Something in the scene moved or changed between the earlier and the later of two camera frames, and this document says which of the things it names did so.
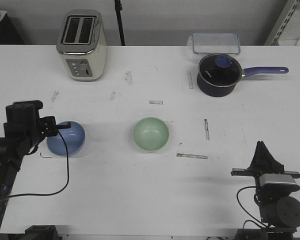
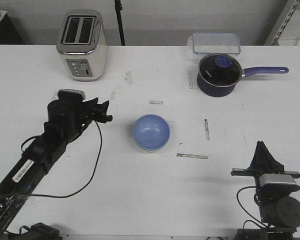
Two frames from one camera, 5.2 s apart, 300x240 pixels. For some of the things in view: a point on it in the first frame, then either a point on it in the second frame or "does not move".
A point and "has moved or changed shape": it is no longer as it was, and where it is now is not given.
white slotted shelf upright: [287, 12] does not move
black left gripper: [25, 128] -> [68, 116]
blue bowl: [74, 136] has moved or changed shape
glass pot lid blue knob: [220, 69] does not move
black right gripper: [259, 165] does not move
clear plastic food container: [215, 43] does not move
